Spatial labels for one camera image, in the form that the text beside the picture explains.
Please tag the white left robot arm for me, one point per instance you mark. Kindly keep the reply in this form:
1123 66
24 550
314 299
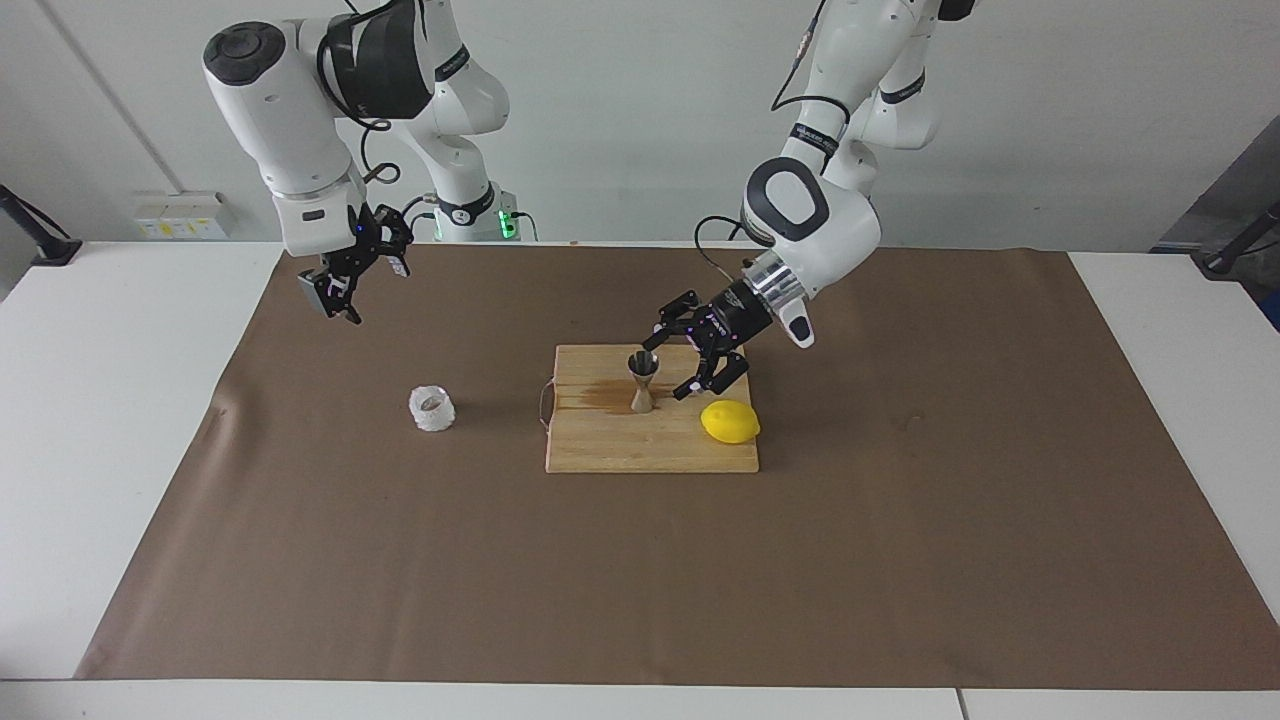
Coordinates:
830 230

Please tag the dark grey panel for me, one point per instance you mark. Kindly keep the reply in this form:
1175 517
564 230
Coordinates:
1230 190

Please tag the black stand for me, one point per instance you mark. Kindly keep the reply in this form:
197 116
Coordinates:
45 245
1235 250

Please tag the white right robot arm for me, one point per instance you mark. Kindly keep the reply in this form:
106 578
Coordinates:
280 110

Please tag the steel double jigger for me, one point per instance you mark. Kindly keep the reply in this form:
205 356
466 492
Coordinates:
642 385

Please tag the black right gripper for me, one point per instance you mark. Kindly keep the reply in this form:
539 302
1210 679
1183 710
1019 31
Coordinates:
372 238

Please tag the wooden cutting board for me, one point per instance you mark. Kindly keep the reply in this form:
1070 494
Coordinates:
620 450

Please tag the brown paper table mat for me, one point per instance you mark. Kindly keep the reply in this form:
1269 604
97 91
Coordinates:
640 560

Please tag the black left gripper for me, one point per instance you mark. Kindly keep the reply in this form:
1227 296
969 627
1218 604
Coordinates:
735 315

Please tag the yellow lemon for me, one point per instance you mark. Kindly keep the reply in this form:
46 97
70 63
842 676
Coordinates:
730 422

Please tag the white wall outlet box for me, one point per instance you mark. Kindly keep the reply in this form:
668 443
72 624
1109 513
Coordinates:
180 218

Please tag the clear textured glass cup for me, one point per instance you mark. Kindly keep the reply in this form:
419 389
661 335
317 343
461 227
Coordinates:
432 410

